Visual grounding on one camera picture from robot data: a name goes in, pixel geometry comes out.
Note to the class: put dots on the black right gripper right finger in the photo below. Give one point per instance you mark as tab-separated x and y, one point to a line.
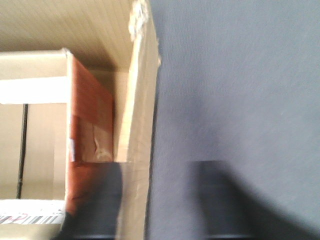
230	212

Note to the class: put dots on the dark blue fabric mat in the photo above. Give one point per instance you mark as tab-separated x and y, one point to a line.
239	82

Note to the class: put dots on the large brown cardboard box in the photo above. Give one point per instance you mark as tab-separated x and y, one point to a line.
116	41

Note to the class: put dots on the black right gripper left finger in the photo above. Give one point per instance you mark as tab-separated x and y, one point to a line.
94	195

